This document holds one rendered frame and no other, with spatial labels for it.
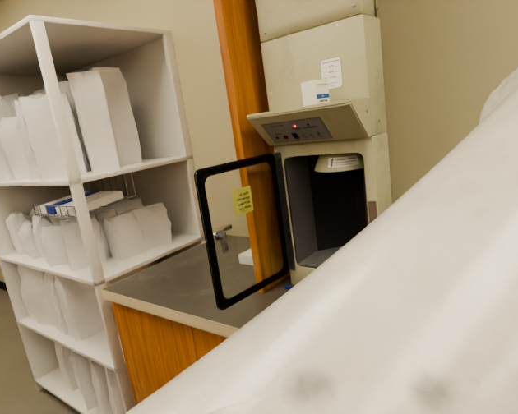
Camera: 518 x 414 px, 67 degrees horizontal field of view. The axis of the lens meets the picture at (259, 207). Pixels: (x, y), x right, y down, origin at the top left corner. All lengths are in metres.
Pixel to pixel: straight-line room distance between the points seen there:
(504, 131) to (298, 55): 1.03
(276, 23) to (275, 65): 0.11
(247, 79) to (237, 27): 0.15
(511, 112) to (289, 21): 1.05
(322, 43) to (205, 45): 0.95
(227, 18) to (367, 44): 0.41
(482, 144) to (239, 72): 1.10
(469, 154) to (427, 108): 1.32
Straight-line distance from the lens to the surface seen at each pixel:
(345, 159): 1.17
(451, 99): 1.47
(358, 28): 1.11
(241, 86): 1.24
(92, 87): 1.98
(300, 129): 1.11
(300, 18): 1.19
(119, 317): 1.71
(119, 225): 2.02
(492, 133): 0.18
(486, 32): 1.46
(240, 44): 1.27
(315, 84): 1.06
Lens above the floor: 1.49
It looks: 12 degrees down
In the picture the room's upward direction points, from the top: 8 degrees counter-clockwise
